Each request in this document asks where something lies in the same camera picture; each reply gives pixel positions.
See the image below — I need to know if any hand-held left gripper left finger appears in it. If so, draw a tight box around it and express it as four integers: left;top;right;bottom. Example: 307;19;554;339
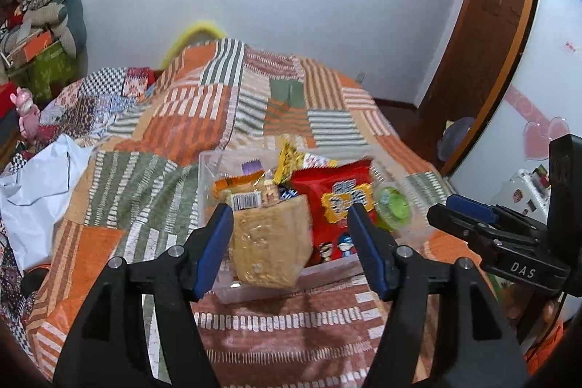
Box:
52;203;235;388

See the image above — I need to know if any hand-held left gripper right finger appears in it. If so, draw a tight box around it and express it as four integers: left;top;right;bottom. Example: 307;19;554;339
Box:
348;203;526;388

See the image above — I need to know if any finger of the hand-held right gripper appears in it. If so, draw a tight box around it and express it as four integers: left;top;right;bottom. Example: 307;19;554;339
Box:
445;192;506;231
426;203;497;253

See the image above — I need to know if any green jelly cup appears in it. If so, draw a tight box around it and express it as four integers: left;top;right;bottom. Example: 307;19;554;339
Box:
372;183;418;233

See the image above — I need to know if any tan bread packet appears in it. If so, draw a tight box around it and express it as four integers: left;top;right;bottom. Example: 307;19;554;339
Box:
228;194;315;289

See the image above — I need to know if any orange snack packet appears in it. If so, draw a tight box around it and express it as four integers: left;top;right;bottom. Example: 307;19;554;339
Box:
213;171;265;211

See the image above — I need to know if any red snack bag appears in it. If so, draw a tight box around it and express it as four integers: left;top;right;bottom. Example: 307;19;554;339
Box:
290;159;379;267

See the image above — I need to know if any clear plastic container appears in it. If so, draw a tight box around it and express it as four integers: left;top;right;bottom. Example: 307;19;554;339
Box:
197;146;438;305

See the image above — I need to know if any yellow snack packet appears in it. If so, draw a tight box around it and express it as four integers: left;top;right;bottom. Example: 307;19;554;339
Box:
272;137;315;185

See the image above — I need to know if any purple plastic bag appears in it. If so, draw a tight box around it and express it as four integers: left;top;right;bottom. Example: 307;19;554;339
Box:
437;116;477;171

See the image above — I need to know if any patchwork blanket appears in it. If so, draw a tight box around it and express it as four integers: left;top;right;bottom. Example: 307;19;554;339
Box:
20;37;503;388

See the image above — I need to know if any wooden door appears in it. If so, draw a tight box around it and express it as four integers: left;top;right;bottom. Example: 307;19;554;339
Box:
370;0;544;180

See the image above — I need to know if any white cloth sheet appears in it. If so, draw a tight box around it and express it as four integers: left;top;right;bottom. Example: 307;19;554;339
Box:
0;135;94;275

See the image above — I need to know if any yellow pillow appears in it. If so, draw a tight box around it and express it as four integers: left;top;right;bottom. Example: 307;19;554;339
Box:
158;20;229;71

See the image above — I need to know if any pink plush toy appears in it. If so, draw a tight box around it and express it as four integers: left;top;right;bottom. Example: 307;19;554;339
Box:
15;86;43;140

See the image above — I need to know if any green bag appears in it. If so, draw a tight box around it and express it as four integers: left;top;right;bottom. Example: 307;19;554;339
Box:
8;39;77;103

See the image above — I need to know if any grey cushion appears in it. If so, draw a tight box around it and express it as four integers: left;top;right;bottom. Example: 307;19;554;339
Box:
53;0;88;59

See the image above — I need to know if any orange box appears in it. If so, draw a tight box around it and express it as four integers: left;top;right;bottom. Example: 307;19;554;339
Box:
18;29;54;64

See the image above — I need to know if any pile of clothes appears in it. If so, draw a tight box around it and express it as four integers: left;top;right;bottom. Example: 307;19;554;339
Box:
0;0;69;52

